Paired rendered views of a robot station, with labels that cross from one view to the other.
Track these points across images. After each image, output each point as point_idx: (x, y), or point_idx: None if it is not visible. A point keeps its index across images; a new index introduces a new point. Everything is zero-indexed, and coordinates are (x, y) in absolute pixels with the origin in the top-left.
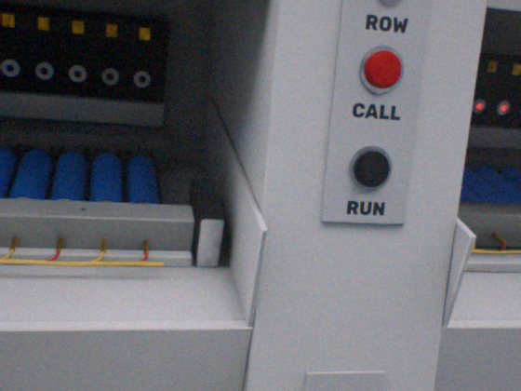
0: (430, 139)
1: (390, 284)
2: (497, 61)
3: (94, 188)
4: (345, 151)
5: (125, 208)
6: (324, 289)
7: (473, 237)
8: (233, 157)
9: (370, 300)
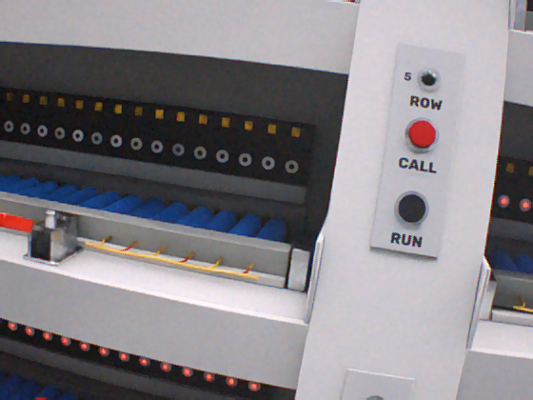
0: (462, 191)
1: (424, 307)
2: None
3: (230, 230)
4: (392, 192)
5: (242, 238)
6: (368, 303)
7: (487, 270)
8: None
9: (406, 317)
